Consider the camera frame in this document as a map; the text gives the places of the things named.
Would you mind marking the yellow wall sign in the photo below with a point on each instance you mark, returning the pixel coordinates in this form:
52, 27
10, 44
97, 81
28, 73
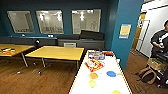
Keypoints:
125, 31

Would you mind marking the long wooden table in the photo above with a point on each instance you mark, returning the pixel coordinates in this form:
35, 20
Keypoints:
13, 49
56, 52

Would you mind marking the grey sofa cushion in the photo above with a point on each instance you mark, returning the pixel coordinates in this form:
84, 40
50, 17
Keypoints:
69, 45

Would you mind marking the yellow air hockey table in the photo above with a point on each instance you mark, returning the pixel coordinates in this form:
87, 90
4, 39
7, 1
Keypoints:
100, 83

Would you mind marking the open cardboard box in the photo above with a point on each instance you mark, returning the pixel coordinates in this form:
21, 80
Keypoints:
155, 63

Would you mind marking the blue round paddle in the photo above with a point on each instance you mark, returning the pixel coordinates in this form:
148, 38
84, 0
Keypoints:
111, 74

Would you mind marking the brown backpack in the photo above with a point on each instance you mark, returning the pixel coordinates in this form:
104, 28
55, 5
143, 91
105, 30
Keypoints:
146, 75

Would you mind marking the brown wooden door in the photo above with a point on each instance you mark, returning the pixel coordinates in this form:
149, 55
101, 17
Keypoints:
137, 31

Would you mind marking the colourful game box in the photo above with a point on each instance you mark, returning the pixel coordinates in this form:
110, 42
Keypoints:
96, 54

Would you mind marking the person in dark clothes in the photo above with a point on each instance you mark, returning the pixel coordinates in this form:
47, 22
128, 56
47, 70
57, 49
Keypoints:
160, 40

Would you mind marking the dark grey sofa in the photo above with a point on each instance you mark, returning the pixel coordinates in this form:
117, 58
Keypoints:
83, 40

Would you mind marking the interior glass window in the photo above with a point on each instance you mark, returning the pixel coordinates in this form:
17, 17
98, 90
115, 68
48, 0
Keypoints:
50, 21
20, 21
86, 21

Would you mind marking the red and black item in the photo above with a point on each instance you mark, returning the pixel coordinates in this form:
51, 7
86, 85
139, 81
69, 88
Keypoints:
108, 53

